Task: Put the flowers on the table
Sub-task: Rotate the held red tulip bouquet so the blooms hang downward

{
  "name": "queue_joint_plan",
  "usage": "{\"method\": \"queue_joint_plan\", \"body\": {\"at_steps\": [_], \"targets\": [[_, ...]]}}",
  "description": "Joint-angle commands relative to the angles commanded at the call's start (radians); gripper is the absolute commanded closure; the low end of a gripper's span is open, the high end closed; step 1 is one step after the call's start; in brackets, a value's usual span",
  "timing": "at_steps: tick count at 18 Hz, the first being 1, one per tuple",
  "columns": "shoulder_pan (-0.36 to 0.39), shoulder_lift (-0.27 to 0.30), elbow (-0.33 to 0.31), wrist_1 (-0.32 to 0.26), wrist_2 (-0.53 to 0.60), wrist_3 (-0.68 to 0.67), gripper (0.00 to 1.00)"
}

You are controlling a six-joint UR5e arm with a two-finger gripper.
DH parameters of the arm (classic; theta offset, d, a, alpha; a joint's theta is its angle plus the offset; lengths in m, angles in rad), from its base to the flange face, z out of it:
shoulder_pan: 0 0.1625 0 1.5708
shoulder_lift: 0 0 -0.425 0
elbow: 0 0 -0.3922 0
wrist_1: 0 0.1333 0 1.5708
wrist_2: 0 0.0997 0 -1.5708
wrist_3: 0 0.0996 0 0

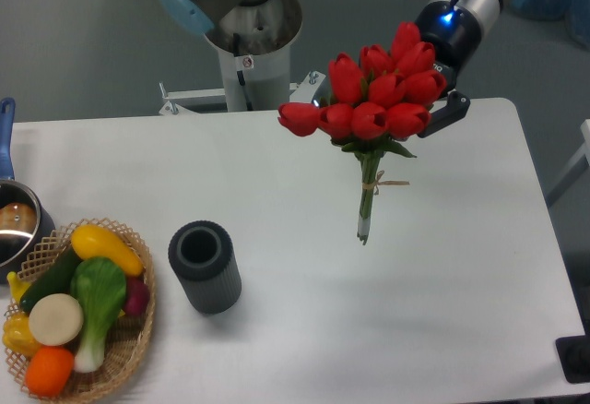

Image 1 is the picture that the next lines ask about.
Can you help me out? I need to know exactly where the dark green cucumber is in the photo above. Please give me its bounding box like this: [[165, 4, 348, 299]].
[[19, 247, 82, 314]]

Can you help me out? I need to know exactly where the woven wicker basket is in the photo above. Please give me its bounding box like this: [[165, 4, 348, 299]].
[[1, 219, 156, 403]]

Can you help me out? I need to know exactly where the red tulip bouquet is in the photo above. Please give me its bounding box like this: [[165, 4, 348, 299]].
[[277, 22, 447, 243]]

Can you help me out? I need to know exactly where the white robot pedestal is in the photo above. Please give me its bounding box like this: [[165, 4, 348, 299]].
[[160, 0, 327, 113]]

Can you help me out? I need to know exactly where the green bok choy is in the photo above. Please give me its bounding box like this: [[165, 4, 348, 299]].
[[70, 256, 126, 374]]

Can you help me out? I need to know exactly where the orange fruit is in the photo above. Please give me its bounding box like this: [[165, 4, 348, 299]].
[[24, 346, 74, 398]]

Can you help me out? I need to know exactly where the yellow squash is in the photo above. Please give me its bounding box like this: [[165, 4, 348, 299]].
[[70, 224, 144, 277]]

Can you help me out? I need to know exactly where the dark grey ribbed vase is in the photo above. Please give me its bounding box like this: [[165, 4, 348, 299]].
[[168, 220, 242, 315]]

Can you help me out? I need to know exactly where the blue handled saucepan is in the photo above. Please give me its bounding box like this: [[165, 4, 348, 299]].
[[1, 97, 55, 285]]

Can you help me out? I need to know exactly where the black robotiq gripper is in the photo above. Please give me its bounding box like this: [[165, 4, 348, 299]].
[[416, 0, 502, 138]]

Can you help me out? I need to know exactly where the yellow banana tip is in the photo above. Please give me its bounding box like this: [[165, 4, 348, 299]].
[[6, 271, 31, 303]]

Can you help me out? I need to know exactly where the white furniture leg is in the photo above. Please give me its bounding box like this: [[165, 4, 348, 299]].
[[545, 119, 589, 208]]

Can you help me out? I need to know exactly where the beige round bun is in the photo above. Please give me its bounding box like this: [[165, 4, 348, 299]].
[[29, 293, 84, 346]]

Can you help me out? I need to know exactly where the black device at edge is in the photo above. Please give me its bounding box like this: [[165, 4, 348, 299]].
[[555, 335, 589, 384]]

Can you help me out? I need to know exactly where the yellow bell pepper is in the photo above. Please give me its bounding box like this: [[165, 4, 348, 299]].
[[2, 312, 41, 358]]

